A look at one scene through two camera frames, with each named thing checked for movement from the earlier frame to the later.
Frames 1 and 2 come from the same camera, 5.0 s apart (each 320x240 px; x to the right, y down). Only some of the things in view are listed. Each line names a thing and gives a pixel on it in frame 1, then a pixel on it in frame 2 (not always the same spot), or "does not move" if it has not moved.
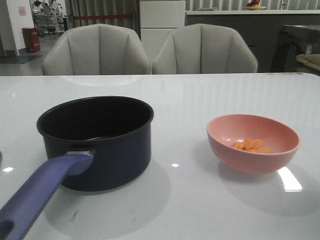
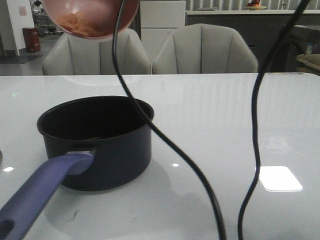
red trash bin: [31, 38] does not move
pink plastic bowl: [252, 144] -> [89, 19]
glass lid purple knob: [1, 157] does not move
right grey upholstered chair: [204, 48] does not move
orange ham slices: [255, 145] -> [80, 24]
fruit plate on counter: [254, 5] does not move
